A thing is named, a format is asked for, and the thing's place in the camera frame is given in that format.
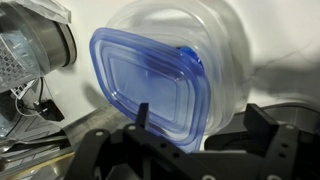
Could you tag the big clear plastic lunch box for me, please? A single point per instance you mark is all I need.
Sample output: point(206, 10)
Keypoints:
point(226, 66)

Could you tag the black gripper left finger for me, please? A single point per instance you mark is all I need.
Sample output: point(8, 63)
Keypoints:
point(133, 156)

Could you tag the black silver coffee maker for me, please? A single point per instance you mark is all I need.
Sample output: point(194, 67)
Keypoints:
point(50, 43)

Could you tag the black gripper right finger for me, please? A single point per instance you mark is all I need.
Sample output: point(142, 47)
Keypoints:
point(290, 153)

